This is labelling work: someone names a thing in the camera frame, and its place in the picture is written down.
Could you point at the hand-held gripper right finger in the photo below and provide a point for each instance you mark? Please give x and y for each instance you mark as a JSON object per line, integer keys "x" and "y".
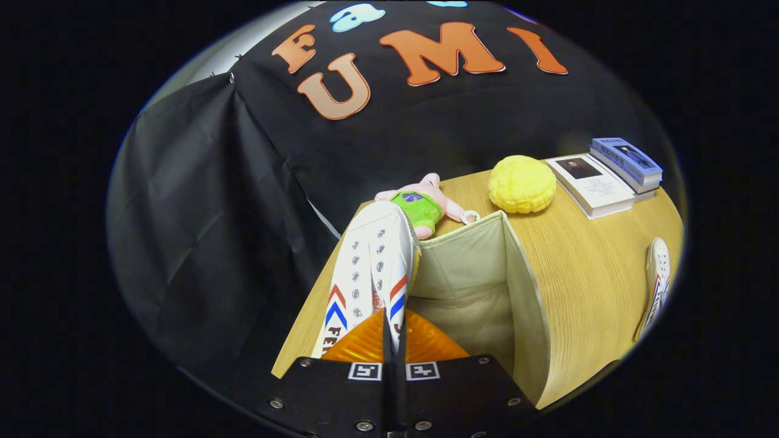
{"x": 456, "y": 395}

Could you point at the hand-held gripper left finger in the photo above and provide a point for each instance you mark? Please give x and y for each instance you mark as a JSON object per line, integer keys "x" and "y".
{"x": 341, "y": 395}

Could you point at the beige fabric storage box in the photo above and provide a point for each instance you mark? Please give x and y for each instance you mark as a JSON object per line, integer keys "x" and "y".
{"x": 468, "y": 274}

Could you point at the white striped canvas shoe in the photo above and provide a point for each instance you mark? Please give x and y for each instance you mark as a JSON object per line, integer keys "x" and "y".
{"x": 371, "y": 255}
{"x": 658, "y": 280}

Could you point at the pink starfish plush toy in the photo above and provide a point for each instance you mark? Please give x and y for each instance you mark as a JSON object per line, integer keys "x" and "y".
{"x": 423, "y": 204}

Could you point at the yellow round plush toy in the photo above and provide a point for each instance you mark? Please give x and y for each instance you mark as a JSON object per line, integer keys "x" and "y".
{"x": 522, "y": 184}

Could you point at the white book with dark portrait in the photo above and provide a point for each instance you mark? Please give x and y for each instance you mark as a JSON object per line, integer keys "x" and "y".
{"x": 593, "y": 182}

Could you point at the plain white book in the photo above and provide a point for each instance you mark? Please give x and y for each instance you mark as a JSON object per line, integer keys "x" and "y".
{"x": 642, "y": 191}

